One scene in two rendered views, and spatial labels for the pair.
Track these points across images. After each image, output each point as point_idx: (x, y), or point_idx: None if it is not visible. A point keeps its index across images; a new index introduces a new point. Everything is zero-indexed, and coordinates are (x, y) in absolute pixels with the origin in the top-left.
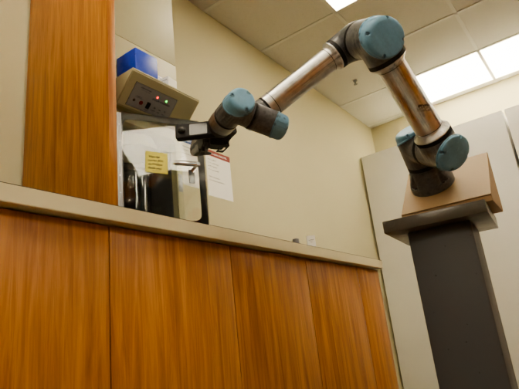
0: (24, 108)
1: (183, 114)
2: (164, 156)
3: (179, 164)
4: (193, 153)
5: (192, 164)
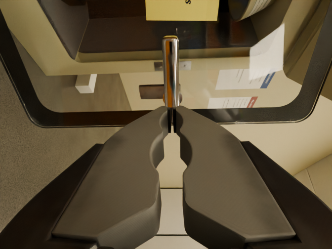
0: None
1: (329, 75)
2: (206, 7)
3: (163, 56)
4: (121, 139)
5: (166, 100)
